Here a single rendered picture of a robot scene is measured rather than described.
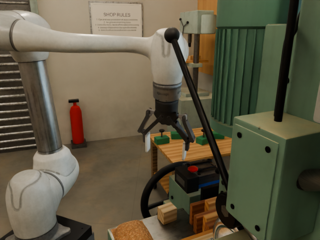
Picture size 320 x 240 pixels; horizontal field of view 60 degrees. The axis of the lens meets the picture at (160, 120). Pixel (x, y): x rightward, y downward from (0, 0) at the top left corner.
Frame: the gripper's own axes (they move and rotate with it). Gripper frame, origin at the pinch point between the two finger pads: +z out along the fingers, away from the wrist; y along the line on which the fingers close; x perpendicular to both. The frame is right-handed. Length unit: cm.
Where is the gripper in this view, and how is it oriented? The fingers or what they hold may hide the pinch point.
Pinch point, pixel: (165, 151)
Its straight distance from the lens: 98.6
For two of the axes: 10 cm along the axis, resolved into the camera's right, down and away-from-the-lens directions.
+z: -0.1, 9.0, 4.4
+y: 9.4, 1.6, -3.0
